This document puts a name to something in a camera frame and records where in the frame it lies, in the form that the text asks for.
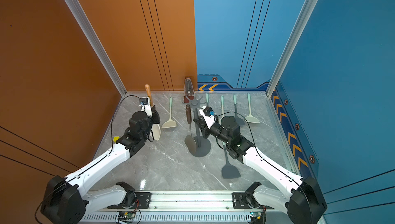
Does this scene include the green circuit board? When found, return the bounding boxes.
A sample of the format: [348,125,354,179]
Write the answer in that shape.
[117,212,136,222]
[250,211,265,222]

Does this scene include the red wooden metronome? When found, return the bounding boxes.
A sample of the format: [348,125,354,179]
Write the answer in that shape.
[183,78,195,104]

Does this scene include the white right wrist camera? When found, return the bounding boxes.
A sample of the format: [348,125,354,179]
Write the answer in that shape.
[199,106,216,128]

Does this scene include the green circuit board left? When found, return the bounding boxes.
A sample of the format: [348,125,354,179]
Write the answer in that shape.
[117,212,136,222]

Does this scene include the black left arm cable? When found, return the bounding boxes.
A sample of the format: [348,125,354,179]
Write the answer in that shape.
[107,95,141,157]

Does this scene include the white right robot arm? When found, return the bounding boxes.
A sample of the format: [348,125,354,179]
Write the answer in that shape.
[193,115,328,224]

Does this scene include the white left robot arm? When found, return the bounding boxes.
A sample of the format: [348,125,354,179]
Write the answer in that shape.
[37,105,160,224]

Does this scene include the aluminium corner post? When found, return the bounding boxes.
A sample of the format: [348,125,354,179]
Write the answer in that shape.
[266,0,318,97]
[64,0,127,96]

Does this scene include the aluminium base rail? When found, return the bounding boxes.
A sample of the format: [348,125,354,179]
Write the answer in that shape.
[77,189,294,224]

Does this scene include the grey turner mint handle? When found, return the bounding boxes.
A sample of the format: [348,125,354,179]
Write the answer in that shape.
[233,94,245,126]

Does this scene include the cream spatula mint handle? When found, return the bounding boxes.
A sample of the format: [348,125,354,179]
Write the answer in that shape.
[245,93,260,124]

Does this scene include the aluminium corner post right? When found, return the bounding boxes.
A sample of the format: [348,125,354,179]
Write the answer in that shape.
[266,0,318,97]

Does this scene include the aluminium corner post left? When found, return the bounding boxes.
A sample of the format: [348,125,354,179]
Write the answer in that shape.
[64,0,127,96]

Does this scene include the green circuit board right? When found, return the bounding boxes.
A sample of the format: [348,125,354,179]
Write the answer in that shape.
[250,211,265,222]

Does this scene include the cream slotted turner mint handle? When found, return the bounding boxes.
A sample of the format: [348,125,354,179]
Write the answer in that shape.
[162,96,177,129]

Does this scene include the steel ladle dark brown handle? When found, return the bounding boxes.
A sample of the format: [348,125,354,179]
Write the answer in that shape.
[184,104,198,155]

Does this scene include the grey kitchen utensil rack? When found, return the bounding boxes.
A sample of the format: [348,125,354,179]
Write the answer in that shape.
[186,96,211,157]

